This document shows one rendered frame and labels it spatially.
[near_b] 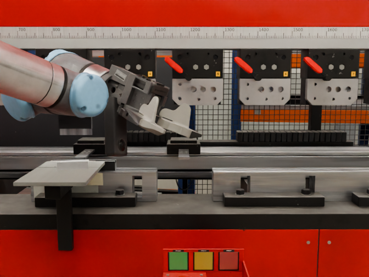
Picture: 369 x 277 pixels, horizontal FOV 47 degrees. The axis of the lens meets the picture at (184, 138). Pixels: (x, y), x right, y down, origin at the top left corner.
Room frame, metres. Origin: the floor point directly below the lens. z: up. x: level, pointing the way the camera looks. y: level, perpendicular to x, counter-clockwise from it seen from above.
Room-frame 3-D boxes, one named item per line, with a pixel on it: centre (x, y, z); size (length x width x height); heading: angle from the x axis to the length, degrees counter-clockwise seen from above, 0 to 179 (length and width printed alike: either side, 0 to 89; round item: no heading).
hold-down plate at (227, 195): (1.24, -0.27, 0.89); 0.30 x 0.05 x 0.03; 90
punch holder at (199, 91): (1.30, -0.04, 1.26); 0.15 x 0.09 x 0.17; 90
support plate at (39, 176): (1.15, 0.34, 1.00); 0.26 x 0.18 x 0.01; 0
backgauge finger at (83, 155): (1.46, 0.33, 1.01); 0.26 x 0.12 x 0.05; 0
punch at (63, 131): (1.30, 0.34, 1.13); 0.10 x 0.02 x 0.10; 90
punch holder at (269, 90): (1.30, -0.24, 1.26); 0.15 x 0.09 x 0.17; 90
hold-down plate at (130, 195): (1.24, 0.30, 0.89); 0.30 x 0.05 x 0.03; 90
